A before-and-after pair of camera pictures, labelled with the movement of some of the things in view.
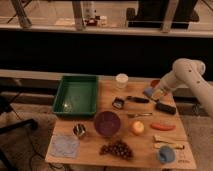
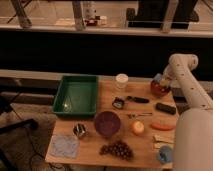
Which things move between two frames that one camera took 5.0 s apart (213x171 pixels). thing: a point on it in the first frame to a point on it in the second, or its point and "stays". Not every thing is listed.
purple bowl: [107, 123] stays
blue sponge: [148, 91] to [157, 77]
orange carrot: [162, 127] stays
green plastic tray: [77, 95] stays
